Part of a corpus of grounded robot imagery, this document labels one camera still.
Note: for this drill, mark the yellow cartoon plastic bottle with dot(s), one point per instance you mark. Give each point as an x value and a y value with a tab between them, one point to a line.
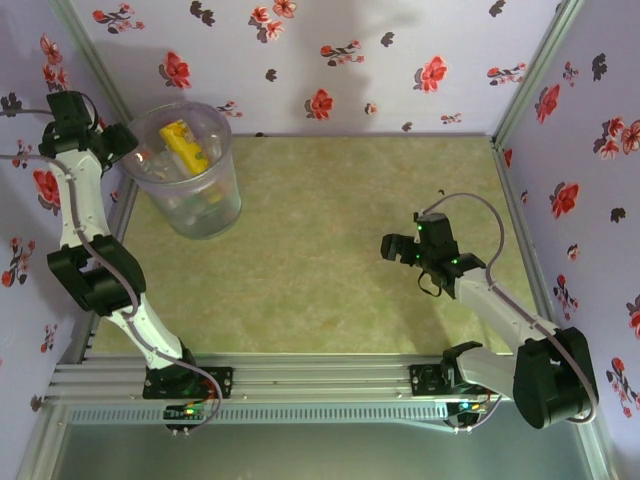
182	147

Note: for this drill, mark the translucent plastic waste bin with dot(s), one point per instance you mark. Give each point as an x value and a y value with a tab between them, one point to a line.
200	215

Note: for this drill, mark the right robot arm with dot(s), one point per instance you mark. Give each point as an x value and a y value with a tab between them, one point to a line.
500	310

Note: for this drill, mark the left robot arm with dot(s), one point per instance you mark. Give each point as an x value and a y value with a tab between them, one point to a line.
92	200

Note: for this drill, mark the grey metal shelf panel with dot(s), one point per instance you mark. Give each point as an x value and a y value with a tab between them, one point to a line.
320	452

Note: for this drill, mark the aluminium frame post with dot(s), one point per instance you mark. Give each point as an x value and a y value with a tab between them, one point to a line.
95	60
540	65

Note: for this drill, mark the aluminium side rail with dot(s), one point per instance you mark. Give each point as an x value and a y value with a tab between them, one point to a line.
515	200

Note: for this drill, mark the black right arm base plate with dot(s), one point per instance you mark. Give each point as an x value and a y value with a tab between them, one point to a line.
425	380

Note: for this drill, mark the aluminium mounting rail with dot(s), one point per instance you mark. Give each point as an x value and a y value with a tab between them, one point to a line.
320	377

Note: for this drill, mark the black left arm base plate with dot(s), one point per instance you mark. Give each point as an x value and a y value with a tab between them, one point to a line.
220	382

